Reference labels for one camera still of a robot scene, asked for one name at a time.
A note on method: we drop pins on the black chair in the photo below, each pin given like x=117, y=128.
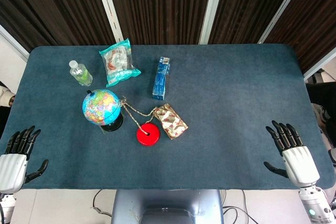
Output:
x=321, y=95

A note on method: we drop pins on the white slotted partition post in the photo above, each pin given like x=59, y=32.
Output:
x=107, y=3

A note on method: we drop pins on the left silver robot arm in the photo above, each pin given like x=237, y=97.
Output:
x=6, y=205

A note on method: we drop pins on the red wooden disc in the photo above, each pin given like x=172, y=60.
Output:
x=148, y=137

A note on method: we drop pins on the teal snack bag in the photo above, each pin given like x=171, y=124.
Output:
x=118, y=62

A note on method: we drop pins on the person in beige sleeve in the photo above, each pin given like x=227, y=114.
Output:
x=5, y=95

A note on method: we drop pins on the clear plastic water bottle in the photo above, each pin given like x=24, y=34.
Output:
x=80, y=74

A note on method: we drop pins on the small globe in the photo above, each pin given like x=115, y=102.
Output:
x=98, y=107

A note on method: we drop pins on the blue felt table cloth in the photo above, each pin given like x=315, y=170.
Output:
x=210, y=119

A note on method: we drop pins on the gold foil snack bag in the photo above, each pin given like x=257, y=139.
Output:
x=170, y=121

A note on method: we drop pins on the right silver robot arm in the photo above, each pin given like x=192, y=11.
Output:
x=315, y=204

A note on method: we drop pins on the blue cardboard box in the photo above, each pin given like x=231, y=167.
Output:
x=160, y=79

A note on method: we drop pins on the grey robot torso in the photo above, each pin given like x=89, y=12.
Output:
x=168, y=205

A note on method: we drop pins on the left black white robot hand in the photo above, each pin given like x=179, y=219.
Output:
x=11, y=171

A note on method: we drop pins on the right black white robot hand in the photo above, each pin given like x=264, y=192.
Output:
x=300, y=166

